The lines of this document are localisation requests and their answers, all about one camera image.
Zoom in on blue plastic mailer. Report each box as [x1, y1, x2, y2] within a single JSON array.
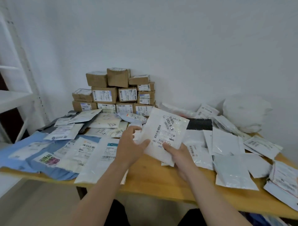
[[25, 135, 101, 181]]

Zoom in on light blue-grey soft parcel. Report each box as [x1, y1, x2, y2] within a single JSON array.
[[117, 111, 147, 124]]

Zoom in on smooth light blue mailer package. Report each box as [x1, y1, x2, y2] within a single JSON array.
[[0, 131, 51, 173]]

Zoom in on person's right hand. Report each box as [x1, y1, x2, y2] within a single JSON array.
[[162, 142, 198, 181]]

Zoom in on person's black trousers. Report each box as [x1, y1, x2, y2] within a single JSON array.
[[103, 199, 208, 226]]

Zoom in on stack of cardboard boxes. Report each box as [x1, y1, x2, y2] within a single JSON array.
[[85, 68, 156, 105]]

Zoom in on white pouch yellow framed label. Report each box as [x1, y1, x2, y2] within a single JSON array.
[[67, 109, 102, 124]]

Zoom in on INS BAHA cardboard box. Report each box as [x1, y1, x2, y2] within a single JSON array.
[[72, 100, 98, 112]]

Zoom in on white metal shelf rack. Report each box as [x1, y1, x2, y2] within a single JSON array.
[[0, 14, 51, 145]]

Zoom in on person's left forearm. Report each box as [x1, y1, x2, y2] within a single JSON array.
[[67, 160, 131, 226]]

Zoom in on person's right forearm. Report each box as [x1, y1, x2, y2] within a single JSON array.
[[184, 167, 253, 226]]

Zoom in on brown box large label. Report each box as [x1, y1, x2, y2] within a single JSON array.
[[72, 88, 93, 102]]

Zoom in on brown box white barcode label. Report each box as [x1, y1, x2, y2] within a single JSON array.
[[129, 75, 151, 85]]

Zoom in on white pouch wide barcode label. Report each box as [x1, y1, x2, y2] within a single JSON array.
[[43, 123, 84, 141]]

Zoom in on person's left hand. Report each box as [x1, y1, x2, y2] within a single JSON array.
[[115, 125, 151, 168]]

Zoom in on cream mailer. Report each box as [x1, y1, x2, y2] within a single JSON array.
[[88, 113, 122, 129]]

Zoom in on white mailer red square logo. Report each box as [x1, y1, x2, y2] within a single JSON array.
[[264, 181, 298, 211]]

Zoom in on dark blue plastic bag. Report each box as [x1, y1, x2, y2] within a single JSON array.
[[242, 211, 289, 226]]

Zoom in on pile of white mailers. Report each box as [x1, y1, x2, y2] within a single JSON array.
[[158, 102, 283, 160]]

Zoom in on large white plastic bag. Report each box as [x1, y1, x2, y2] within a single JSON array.
[[223, 94, 273, 133]]

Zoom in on white mailer teal label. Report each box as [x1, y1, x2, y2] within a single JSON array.
[[74, 137, 129, 185]]

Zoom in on black bubble mailer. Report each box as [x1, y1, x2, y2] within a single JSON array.
[[186, 118, 213, 131]]

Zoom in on grey poly mailer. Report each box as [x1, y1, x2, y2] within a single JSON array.
[[38, 111, 101, 134]]

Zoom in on tall brown box double label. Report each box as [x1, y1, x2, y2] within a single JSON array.
[[97, 103, 116, 114]]

